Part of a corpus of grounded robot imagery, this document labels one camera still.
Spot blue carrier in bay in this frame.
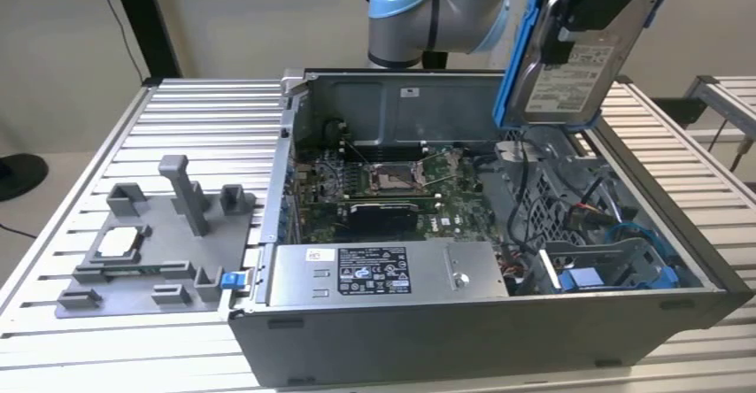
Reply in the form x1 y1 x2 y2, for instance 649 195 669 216
557 267 608 289

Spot thin metal locking lever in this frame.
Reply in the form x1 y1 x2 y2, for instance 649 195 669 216
425 167 461 186

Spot silver CPU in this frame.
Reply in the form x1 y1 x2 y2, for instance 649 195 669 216
98 228 147 259

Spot hard disk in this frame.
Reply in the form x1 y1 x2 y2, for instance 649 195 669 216
493 0 675 134

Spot aluminium side table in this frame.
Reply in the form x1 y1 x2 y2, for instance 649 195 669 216
684 73 756 173

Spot black round stand base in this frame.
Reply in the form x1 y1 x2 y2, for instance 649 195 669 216
0 152 50 203

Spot black graphics card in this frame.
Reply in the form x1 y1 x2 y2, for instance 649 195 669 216
345 201 421 239

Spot black camera cable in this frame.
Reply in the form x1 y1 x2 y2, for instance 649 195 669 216
94 0 147 85

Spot silver power supply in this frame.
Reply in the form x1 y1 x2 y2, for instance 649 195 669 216
265 240 510 308

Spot black RAM slot bank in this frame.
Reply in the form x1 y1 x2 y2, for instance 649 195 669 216
339 140 432 160

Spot black table bracket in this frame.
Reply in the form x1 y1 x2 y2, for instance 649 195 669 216
651 96 709 129

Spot black frame post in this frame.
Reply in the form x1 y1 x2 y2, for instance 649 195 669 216
108 0 184 80

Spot black floor cable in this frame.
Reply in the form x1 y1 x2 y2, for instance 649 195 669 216
0 222 38 239

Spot black expansion slot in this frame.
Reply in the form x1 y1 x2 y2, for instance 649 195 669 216
345 191 445 203

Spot yellow red power wires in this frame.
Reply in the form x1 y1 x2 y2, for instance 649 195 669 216
566 175 616 235

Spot blue wire in case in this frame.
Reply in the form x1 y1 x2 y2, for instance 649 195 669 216
608 220 680 288

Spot CPU socket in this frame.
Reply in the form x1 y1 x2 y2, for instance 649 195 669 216
369 162 424 193

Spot green motherboard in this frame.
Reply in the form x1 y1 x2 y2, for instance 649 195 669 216
291 144 504 243

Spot grey parts rack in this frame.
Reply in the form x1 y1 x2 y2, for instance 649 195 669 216
54 153 259 320

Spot black open PC case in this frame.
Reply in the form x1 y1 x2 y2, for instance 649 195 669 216
227 68 756 388

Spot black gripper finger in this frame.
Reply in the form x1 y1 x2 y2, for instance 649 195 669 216
544 36 577 65

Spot black wire in case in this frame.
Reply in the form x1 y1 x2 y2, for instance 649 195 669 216
508 127 596 255

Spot grey metal disk bay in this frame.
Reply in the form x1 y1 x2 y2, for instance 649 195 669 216
477 125 704 297

